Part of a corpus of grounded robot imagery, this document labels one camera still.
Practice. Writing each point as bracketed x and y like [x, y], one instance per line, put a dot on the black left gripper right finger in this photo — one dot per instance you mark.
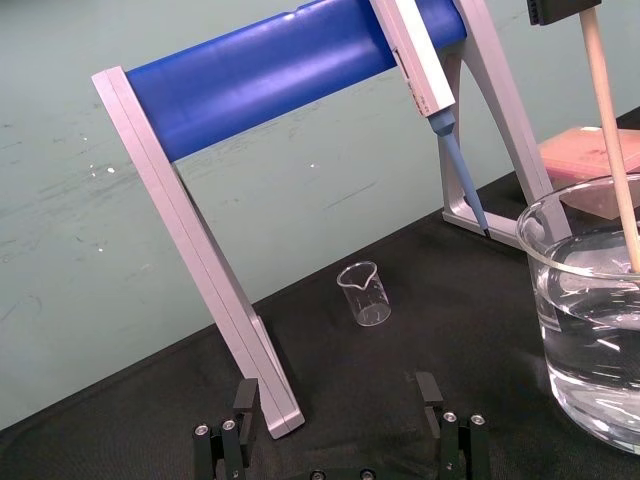
[452, 435]

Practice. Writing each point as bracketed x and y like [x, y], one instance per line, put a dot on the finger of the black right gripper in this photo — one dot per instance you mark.
[570, 10]

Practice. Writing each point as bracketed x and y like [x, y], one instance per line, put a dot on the black table cloth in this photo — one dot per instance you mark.
[350, 375]

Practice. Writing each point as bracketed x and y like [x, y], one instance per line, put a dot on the cream thermometer rod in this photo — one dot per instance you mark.
[611, 140]

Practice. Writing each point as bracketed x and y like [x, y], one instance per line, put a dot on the grey pipette with blue tip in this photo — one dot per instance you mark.
[425, 95]

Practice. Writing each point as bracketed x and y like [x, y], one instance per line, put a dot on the small clear glass beaker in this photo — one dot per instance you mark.
[365, 297]

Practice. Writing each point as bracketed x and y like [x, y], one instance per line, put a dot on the pink plastic box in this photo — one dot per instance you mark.
[590, 165]

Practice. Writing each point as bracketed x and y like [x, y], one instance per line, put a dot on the large glass beaker with water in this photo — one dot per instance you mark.
[585, 320]

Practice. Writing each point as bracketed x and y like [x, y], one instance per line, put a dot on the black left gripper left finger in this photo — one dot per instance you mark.
[245, 415]

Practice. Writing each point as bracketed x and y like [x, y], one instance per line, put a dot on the grey and blue pipette stand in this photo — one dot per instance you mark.
[235, 165]

